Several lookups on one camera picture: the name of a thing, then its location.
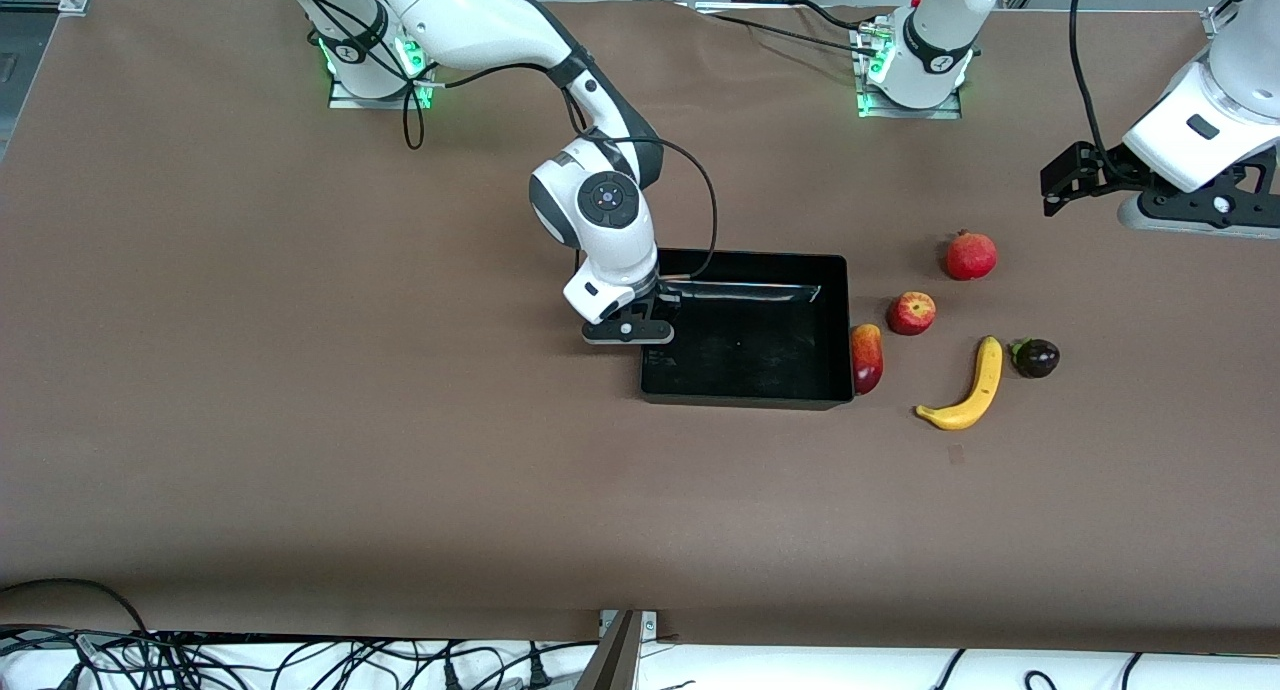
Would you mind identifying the black rectangular tray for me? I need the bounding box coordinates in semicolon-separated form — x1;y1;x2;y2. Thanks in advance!
640;248;856;411

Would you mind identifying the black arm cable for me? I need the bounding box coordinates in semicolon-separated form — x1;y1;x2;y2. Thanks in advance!
575;133;720;279
1068;0;1119;163

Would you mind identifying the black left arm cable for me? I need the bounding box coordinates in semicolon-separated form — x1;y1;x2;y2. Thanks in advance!
1068;0;1119;163

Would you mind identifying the red yellow mango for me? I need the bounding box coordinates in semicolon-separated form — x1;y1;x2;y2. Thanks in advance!
850;323;885;396

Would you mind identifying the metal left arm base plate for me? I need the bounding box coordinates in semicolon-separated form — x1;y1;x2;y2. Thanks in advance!
856;18;964;121

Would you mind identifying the yellow banana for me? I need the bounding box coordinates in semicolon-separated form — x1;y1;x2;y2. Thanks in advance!
915;335;1004;431

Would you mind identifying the black looped floor cable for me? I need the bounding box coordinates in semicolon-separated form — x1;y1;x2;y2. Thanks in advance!
0;577;153;639

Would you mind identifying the brown paper table cover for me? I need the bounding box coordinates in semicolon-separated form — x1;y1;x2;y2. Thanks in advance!
0;0;1280;658

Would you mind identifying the small red apple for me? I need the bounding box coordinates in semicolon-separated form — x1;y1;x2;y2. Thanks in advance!
887;291;938;337

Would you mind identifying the red pomegranate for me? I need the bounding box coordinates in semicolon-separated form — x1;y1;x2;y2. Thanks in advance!
945;230;999;282

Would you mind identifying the metal table edge bracket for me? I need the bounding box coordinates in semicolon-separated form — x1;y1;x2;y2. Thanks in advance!
574;609;660;690

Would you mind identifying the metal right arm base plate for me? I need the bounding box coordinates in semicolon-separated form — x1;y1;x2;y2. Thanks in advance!
328;8;434;110

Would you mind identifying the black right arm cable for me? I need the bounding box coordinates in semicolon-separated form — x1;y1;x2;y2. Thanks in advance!
575;133;720;279

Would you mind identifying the black cable on table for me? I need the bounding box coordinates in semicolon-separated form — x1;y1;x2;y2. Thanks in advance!
690;3;883;49

